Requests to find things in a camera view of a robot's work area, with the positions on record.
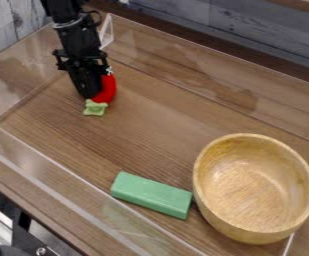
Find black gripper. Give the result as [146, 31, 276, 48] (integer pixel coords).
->
[53, 49, 113, 98]

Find red plush strawberry toy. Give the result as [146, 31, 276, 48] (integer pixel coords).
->
[83, 74, 117, 116]

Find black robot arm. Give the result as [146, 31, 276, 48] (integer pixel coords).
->
[41, 0, 109, 99]

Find clear acrylic tray walls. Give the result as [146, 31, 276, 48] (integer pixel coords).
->
[0, 18, 309, 256]

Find green rectangular block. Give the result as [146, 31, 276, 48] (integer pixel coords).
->
[111, 172, 193, 220]

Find wooden bowl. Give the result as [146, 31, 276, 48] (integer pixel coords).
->
[193, 133, 309, 245]

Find black device with knob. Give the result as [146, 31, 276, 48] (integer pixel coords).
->
[0, 232, 59, 256]

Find clear acrylic corner bracket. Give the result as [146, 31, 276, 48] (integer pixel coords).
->
[99, 14, 114, 49]

